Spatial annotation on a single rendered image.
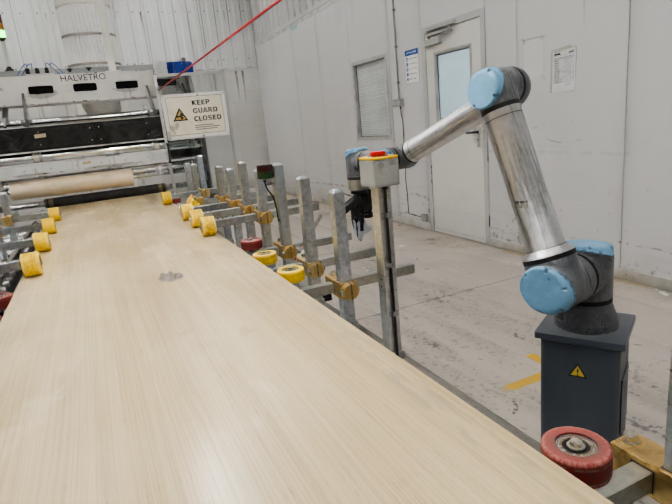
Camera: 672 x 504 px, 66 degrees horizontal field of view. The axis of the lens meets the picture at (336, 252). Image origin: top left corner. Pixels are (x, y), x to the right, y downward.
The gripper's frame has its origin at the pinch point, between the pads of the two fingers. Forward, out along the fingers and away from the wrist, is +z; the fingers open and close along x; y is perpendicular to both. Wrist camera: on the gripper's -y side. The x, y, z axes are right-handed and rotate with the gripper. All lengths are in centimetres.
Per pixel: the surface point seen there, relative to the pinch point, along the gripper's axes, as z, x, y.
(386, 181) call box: -34, -84, -33
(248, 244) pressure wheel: -7.0, -3.4, -47.5
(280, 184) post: -27.5, -5.8, -33.0
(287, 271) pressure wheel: -8, -52, -50
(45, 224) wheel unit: -13, 98, -120
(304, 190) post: -27, -31, -34
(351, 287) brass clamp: -1, -58, -33
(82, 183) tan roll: -22, 225, -102
